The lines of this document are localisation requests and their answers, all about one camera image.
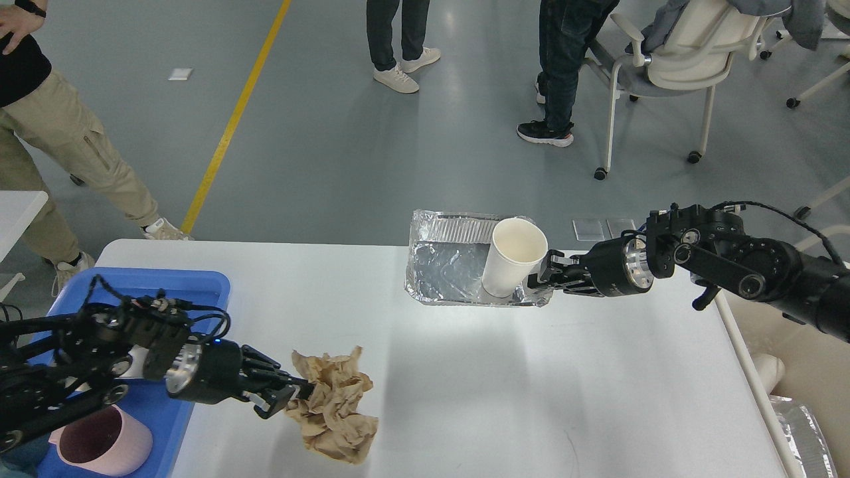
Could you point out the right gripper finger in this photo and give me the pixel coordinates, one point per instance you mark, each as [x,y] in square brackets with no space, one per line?
[557,263]
[576,283]

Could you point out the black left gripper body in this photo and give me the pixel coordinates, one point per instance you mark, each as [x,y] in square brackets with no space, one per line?
[206,373]

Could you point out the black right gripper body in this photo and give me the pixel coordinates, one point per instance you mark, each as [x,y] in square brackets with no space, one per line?
[619,267]

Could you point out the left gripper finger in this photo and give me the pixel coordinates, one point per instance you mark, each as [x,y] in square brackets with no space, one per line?
[269,401]
[260,372]

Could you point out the white paper cup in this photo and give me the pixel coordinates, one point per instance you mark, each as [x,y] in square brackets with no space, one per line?
[517,248]

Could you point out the brown paper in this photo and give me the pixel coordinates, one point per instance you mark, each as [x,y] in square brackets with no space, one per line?
[329,421]

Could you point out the aluminium foil tray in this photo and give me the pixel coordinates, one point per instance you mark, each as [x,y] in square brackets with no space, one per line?
[447,256]

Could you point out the pink plastic mug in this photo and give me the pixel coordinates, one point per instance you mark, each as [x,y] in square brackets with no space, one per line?
[109,442]

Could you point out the square stainless steel tray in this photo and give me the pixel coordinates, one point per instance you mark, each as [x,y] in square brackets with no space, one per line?
[138,356]

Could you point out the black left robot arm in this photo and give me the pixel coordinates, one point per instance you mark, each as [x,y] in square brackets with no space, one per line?
[56,370]

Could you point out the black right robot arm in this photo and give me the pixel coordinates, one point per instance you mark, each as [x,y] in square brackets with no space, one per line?
[712,245]

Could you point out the clear floor plate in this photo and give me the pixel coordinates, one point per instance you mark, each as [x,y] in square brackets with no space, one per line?
[617,227]
[588,230]

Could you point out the blue plastic tray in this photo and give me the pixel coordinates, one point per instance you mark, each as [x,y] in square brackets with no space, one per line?
[148,401]

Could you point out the cream plastic bin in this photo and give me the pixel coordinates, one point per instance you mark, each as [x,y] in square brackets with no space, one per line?
[816,368]

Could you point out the white grey office chair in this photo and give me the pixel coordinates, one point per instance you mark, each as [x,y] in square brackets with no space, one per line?
[696,45]

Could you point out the person with black sneakers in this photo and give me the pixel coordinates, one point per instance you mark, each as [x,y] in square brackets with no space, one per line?
[566,29]

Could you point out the person in khaki trousers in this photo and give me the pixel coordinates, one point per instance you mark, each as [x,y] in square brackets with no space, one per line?
[40,108]

